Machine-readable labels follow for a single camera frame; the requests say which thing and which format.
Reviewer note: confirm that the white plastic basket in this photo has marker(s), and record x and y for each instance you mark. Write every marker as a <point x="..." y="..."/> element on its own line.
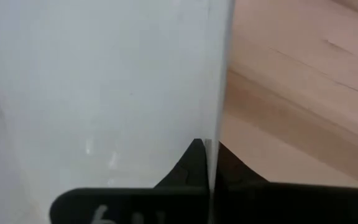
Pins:
<point x="104" y="77"/>

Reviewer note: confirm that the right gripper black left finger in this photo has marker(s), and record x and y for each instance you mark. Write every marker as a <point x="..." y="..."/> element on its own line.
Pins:
<point x="182" y="202"/>

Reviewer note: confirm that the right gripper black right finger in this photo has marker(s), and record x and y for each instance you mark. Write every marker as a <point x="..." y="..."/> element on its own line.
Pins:
<point x="291" y="205"/>

